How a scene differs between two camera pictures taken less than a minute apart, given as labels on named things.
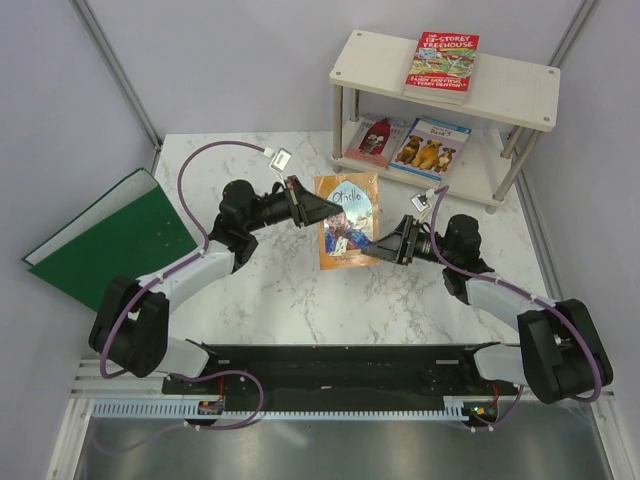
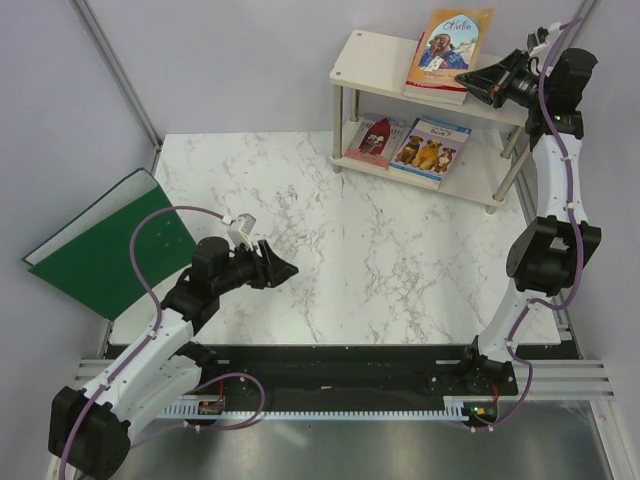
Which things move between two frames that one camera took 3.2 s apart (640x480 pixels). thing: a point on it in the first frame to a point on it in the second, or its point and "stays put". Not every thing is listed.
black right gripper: [398, 246] to [492, 83]
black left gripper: [305, 207] to [272, 272]
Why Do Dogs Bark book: [429, 148] stays put
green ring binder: [130, 231] stays put
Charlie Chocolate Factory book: [436, 95] stays put
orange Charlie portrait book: [343, 236] to [455, 40]
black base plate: [275, 372] stays put
